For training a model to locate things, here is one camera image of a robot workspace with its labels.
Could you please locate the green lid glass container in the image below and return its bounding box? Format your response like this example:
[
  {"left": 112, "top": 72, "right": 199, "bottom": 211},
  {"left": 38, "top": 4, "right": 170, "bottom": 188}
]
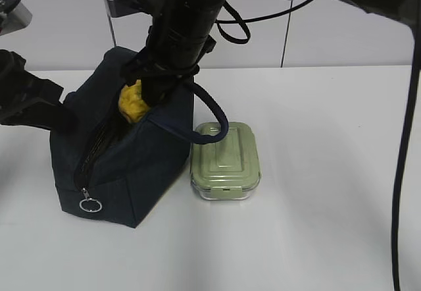
[{"left": 190, "top": 122, "right": 261, "bottom": 200}]

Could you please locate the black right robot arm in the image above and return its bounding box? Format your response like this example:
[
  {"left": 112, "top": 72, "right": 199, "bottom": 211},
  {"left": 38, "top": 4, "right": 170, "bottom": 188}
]
[{"left": 110, "top": 0, "right": 420, "bottom": 105}]

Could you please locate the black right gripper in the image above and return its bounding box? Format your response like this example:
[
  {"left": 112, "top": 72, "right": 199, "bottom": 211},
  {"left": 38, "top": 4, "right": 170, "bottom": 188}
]
[{"left": 120, "top": 0, "right": 225, "bottom": 107}]

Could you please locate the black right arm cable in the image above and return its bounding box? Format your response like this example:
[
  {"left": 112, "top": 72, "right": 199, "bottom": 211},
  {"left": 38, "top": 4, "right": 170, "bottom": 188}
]
[{"left": 213, "top": 0, "right": 421, "bottom": 291}]

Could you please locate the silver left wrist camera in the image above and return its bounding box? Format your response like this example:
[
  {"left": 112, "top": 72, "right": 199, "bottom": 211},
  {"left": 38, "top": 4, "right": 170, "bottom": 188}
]
[{"left": 1, "top": 0, "right": 32, "bottom": 36}]

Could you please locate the dark blue fabric bag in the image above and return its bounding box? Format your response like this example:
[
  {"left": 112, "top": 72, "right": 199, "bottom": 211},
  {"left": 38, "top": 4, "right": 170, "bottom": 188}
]
[{"left": 50, "top": 47, "right": 229, "bottom": 228}]

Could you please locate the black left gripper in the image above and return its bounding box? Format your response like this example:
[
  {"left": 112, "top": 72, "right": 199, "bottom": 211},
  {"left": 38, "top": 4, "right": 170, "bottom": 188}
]
[{"left": 1, "top": 49, "right": 78, "bottom": 132}]

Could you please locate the yellow squash toy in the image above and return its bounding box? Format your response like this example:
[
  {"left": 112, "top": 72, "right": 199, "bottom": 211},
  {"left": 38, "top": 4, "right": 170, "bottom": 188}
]
[{"left": 118, "top": 79, "right": 151, "bottom": 124}]

